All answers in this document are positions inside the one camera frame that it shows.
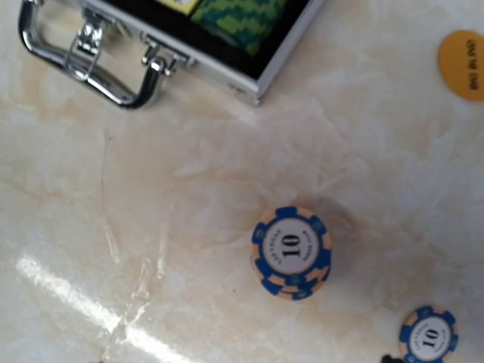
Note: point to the blue white poker chip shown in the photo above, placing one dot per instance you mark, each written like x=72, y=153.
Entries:
x=429, y=335

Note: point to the orange round button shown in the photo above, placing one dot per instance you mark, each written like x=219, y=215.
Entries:
x=460, y=60

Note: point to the green chip stack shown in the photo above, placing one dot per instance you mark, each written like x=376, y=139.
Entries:
x=243, y=24

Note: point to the blue white chip stack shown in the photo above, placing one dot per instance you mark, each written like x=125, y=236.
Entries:
x=291, y=252

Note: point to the aluminium poker case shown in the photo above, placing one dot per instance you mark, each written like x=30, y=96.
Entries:
x=171, y=39

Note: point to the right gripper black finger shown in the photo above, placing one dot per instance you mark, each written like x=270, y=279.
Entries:
x=389, y=359

